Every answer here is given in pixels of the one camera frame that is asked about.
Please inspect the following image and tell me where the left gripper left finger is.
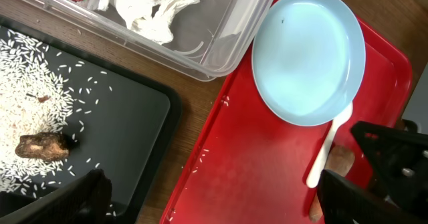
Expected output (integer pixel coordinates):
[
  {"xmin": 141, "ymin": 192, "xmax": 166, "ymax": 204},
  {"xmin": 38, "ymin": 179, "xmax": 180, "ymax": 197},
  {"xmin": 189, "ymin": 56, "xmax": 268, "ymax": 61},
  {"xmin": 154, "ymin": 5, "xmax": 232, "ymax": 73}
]
[{"xmin": 1, "ymin": 169, "xmax": 112, "ymax": 224}]

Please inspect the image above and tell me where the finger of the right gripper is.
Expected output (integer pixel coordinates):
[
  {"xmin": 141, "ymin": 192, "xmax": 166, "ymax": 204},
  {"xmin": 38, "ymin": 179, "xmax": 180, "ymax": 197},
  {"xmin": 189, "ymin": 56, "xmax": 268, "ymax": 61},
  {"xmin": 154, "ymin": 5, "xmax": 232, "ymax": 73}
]
[{"xmin": 350, "ymin": 121, "xmax": 427, "ymax": 217}]

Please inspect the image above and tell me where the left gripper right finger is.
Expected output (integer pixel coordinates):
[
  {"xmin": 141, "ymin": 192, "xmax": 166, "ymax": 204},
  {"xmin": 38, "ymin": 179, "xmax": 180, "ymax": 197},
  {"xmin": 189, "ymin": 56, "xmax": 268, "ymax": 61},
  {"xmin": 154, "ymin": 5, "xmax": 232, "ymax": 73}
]
[{"xmin": 317, "ymin": 170, "xmax": 424, "ymax": 224}]

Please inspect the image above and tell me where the white plastic spoon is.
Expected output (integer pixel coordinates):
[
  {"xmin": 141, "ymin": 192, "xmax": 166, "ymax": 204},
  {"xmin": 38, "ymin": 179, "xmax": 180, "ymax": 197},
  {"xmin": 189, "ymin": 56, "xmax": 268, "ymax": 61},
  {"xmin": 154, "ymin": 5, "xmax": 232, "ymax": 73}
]
[{"xmin": 306, "ymin": 102, "xmax": 353, "ymax": 189}]

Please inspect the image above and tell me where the brown food scrap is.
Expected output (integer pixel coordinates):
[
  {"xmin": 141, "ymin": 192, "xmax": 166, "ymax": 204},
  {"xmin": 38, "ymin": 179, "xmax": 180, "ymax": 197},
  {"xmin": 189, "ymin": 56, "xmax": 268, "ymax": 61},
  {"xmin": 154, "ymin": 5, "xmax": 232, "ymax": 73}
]
[{"xmin": 15, "ymin": 132, "xmax": 70, "ymax": 162}]

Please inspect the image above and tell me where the white rice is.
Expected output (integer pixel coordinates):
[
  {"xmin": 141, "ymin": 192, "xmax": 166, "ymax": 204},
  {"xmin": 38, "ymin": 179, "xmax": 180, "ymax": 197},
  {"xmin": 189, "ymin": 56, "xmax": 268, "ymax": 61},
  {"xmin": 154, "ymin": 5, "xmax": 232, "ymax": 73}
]
[{"xmin": 0, "ymin": 28, "xmax": 116, "ymax": 218}]

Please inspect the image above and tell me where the large light blue plate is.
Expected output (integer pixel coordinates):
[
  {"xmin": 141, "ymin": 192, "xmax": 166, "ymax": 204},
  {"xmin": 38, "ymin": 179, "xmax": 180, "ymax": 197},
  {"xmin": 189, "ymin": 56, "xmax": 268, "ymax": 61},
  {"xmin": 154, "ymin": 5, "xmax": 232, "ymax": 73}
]
[{"xmin": 251, "ymin": 0, "xmax": 366, "ymax": 126}]

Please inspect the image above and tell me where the grey dishwasher rack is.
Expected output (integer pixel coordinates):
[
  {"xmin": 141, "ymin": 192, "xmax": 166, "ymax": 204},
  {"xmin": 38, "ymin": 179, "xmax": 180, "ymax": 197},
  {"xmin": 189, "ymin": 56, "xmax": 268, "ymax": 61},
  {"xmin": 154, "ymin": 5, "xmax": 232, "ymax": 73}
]
[{"xmin": 402, "ymin": 66, "xmax": 428, "ymax": 134}]

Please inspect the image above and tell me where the black waste tray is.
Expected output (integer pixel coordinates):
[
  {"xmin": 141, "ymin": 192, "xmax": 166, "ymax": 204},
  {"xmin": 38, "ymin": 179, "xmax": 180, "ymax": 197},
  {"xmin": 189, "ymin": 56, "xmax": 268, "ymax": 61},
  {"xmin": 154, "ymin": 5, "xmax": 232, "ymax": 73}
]
[{"xmin": 1, "ymin": 17, "xmax": 182, "ymax": 223}]

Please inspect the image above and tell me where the clear plastic waste bin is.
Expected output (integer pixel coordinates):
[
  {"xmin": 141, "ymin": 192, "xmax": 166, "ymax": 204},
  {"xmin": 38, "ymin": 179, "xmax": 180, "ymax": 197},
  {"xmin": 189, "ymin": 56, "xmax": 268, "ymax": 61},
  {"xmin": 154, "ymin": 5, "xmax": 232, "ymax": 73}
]
[{"xmin": 0, "ymin": 0, "xmax": 282, "ymax": 82}]

